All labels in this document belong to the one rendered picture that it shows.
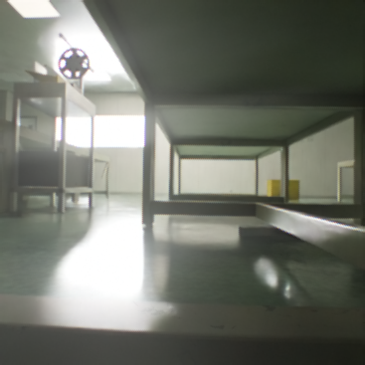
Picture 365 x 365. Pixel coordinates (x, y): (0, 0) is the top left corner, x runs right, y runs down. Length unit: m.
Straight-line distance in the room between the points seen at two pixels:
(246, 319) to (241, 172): 7.54
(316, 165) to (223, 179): 2.49
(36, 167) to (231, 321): 2.57
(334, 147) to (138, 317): 8.38
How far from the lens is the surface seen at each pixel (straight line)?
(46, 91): 2.70
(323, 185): 8.30
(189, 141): 2.95
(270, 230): 1.43
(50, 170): 2.62
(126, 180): 7.82
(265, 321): 0.17
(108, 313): 0.18
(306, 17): 1.01
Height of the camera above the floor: 0.22
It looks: 1 degrees up
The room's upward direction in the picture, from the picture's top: 1 degrees clockwise
